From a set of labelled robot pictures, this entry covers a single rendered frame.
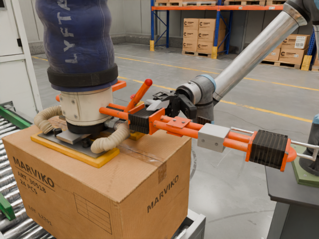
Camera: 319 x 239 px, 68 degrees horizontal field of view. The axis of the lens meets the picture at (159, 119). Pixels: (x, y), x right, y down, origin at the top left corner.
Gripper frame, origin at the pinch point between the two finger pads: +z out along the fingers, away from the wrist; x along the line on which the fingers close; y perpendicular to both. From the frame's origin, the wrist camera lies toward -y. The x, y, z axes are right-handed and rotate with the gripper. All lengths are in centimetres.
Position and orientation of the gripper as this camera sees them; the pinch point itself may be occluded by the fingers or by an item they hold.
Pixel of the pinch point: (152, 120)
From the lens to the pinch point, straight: 72.3
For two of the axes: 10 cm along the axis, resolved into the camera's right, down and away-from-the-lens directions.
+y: -7.7, -3.0, 5.7
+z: -6.4, 3.9, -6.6
